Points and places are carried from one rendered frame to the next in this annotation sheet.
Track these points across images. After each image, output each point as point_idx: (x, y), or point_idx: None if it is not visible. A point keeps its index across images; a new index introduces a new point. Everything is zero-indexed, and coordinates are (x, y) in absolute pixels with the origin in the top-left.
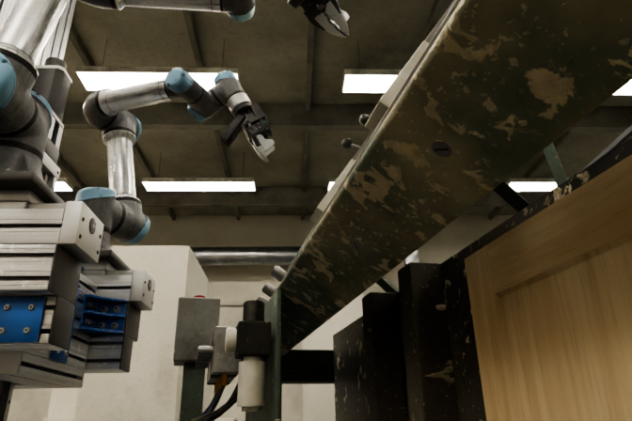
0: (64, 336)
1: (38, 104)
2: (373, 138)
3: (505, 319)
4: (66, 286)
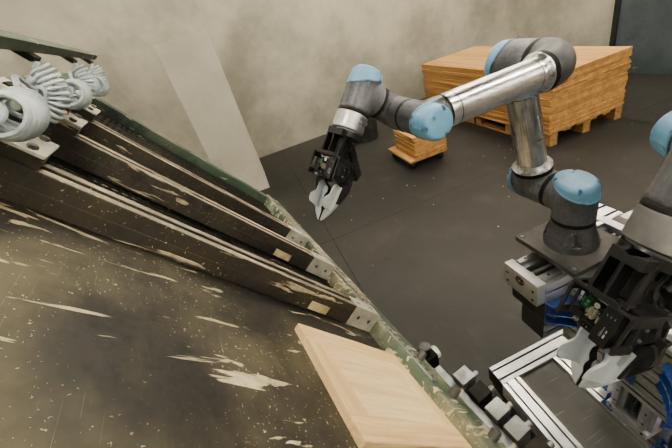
0: (535, 328)
1: (552, 188)
2: (334, 262)
3: None
4: (528, 303)
